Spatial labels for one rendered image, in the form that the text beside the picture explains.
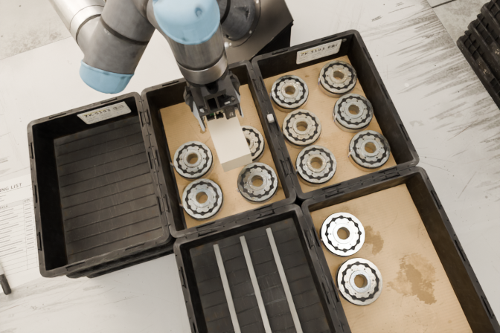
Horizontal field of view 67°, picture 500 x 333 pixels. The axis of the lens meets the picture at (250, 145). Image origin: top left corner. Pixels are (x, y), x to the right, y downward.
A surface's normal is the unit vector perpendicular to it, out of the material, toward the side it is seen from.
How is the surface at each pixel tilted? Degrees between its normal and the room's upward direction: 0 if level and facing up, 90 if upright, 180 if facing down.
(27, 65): 0
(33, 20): 0
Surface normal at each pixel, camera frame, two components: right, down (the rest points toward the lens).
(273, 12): -0.69, -0.04
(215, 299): -0.06, -0.34
